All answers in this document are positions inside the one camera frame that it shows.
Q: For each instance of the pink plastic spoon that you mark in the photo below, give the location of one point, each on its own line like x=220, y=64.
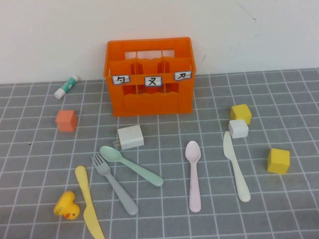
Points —
x=193, y=152

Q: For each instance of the mint green plastic spoon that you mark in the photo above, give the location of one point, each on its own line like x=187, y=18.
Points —
x=111, y=153

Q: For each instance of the grey plastic fork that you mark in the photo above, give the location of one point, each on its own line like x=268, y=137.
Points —
x=119, y=191

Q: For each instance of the yellow plastic knife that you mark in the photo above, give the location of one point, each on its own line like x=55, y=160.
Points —
x=83, y=181

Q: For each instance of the orange plastic cutlery holder crate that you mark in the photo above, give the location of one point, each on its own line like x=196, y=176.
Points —
x=149, y=104

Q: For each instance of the white power adapter plug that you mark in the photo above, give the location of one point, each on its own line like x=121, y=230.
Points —
x=130, y=137

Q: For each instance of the white label with fork character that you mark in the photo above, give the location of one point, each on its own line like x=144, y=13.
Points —
x=153, y=81

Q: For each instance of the white label with knife character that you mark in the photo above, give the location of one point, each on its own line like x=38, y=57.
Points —
x=182, y=76

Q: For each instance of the white label with spoon character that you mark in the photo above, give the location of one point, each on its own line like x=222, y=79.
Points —
x=121, y=80

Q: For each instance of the white cube block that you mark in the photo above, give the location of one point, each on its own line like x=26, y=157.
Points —
x=238, y=129

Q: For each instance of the small yellow cube block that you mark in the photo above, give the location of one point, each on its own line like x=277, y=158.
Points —
x=240, y=112

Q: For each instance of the salmon pink cube block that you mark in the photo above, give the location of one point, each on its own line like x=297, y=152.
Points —
x=66, y=122

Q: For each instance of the white and green glue stick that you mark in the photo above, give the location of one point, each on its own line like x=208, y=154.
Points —
x=66, y=87

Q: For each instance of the cream white plastic knife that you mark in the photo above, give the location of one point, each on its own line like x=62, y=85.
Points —
x=239, y=179

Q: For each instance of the grey grid pattern table mat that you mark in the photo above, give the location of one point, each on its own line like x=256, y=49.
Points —
x=174, y=224

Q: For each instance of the large yellow cube block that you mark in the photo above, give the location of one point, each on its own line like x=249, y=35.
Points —
x=277, y=161

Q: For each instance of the yellow rubber duck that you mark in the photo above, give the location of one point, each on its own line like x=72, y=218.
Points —
x=66, y=204

